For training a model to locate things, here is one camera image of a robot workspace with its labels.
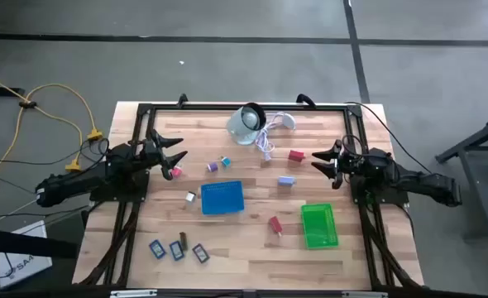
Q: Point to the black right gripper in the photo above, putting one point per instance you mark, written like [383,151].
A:
[353,163]

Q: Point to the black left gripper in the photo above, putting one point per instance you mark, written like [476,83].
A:
[146,155]

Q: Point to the pink small plug charger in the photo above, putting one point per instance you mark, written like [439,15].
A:
[177,171]

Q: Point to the red wall charger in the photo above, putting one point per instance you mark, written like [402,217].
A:
[275,224]
[296,155]

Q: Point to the light blue wall charger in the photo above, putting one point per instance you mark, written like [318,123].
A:
[285,181]

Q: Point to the purple small plug charger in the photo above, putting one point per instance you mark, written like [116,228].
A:
[213,166]

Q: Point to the white cube plug charger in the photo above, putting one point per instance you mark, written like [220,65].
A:
[191,197]

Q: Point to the turquoise small plug charger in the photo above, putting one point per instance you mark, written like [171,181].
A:
[226,161]

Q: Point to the small blue framed card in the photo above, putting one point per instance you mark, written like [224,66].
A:
[176,251]
[157,249]

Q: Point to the small purple framed card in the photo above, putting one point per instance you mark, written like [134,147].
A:
[200,253]

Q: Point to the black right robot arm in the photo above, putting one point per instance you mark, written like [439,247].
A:
[417,182]

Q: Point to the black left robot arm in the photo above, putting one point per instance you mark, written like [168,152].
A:
[82,182]

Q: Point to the white round puck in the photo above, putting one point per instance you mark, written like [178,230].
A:
[288,120]

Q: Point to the green plastic basket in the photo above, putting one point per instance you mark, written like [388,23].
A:
[319,225]

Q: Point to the blue plastic basket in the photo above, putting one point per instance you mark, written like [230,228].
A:
[222,198]

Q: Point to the white desk lamp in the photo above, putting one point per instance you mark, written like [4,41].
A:
[244,124]

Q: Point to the black side table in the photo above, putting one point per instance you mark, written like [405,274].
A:
[467,145]

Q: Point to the black furniture bar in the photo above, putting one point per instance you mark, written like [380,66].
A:
[20,242]

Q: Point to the black floor foot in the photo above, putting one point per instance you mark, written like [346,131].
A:
[0,91]

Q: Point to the white printed box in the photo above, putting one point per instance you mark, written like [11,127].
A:
[25,265]

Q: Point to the black frame clamp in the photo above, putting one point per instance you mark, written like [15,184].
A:
[306,99]
[182,100]

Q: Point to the black aluminium table frame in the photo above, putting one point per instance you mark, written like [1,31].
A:
[211,107]

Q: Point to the silver table bracket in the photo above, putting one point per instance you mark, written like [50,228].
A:
[132,293]
[364,294]

